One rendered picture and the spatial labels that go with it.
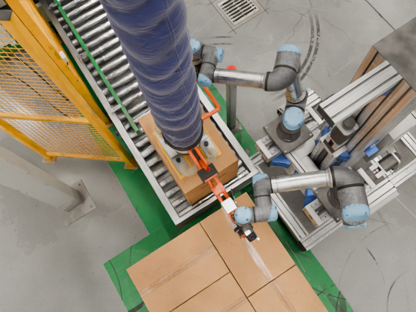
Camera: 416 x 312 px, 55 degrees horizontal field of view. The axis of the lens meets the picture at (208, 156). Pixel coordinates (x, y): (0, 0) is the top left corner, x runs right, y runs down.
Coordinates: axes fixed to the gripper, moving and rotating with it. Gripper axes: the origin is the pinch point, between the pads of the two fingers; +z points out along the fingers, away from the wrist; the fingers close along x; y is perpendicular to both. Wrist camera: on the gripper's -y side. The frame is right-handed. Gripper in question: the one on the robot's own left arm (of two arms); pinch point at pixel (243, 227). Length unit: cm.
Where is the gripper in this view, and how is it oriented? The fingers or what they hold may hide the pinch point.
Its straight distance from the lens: 216.4
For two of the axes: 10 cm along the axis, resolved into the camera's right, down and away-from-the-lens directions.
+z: 0.6, 2.8, 9.6
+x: -8.6, 5.1, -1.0
